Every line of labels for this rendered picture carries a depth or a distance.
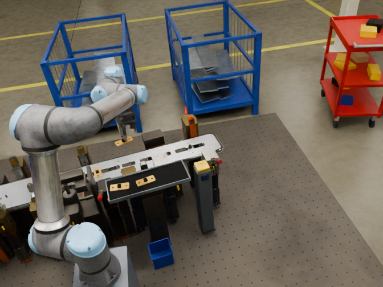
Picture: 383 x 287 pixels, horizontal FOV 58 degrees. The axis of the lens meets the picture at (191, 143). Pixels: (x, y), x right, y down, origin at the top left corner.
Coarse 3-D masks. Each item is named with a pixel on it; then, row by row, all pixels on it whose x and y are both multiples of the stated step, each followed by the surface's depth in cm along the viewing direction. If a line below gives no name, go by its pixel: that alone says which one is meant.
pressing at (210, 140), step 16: (176, 144) 200; (192, 144) 199; (208, 144) 198; (112, 160) 194; (128, 160) 192; (176, 160) 189; (112, 176) 183; (0, 192) 180; (16, 192) 179; (32, 192) 178; (16, 208) 170
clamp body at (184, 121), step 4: (184, 116) 212; (188, 116) 211; (184, 120) 208; (196, 120) 207; (184, 124) 207; (188, 124) 205; (196, 124) 205; (184, 128) 210; (188, 128) 205; (196, 128) 207; (184, 132) 213; (188, 132) 207; (184, 136) 220; (188, 136) 209; (196, 136) 211; (196, 160) 223; (200, 160) 224
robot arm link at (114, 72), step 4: (108, 68) 146; (112, 68) 145; (116, 68) 145; (120, 68) 146; (104, 72) 144; (108, 72) 143; (112, 72) 143; (116, 72) 143; (120, 72) 145; (108, 76) 143; (112, 76) 143; (116, 76) 144; (120, 76) 145; (116, 80) 144; (120, 80) 146
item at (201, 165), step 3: (195, 162) 163; (198, 162) 162; (201, 162) 162; (204, 162) 162; (195, 165) 161; (198, 165) 161; (201, 165) 161; (204, 165) 161; (207, 165) 160; (198, 168) 159; (201, 168) 159; (204, 168) 159; (207, 168) 159; (198, 171) 159
